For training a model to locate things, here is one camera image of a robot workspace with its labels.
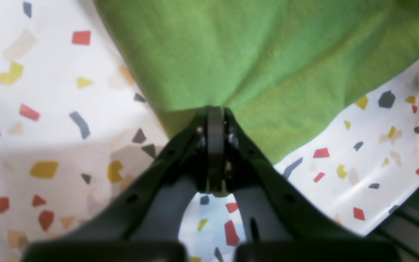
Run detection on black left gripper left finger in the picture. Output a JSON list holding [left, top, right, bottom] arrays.
[[22, 107, 224, 262]]

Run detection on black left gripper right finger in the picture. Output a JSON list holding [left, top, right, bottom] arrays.
[[224, 108, 402, 262]]

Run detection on green t-shirt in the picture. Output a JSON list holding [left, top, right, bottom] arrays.
[[95, 0, 419, 164]]

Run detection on terrazzo pattern tablecloth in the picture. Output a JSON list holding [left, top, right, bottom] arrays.
[[0, 0, 419, 262]]

